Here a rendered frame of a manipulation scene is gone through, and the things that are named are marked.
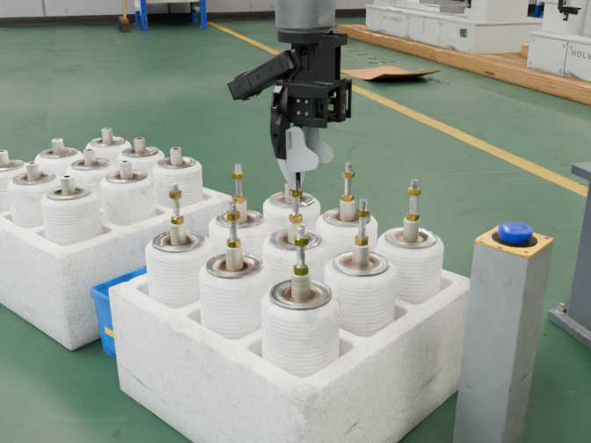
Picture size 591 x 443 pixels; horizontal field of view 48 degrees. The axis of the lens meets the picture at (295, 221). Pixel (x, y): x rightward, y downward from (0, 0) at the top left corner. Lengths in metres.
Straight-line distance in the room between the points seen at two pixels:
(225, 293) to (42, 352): 0.48
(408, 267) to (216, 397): 0.31
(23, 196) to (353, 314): 0.67
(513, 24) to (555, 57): 0.80
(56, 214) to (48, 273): 0.10
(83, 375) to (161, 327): 0.26
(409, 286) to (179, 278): 0.32
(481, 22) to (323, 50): 3.45
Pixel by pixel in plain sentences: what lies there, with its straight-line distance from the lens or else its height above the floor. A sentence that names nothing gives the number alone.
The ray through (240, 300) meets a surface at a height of 0.23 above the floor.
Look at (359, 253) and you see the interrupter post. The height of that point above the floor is 0.27.
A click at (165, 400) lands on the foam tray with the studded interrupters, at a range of 0.99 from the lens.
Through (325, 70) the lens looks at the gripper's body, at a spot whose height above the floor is 0.50.
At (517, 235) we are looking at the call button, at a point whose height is 0.33.
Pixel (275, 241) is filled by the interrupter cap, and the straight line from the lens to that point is 0.95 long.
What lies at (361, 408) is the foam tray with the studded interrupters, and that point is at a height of 0.11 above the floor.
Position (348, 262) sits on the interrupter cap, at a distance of 0.89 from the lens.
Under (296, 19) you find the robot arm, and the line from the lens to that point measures 0.84.
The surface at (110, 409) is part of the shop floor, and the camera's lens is 1.07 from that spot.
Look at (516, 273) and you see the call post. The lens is 0.81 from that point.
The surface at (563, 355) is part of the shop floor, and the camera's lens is 1.24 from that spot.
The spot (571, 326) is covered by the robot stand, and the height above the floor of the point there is 0.02.
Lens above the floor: 0.63
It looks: 22 degrees down
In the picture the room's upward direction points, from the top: straight up
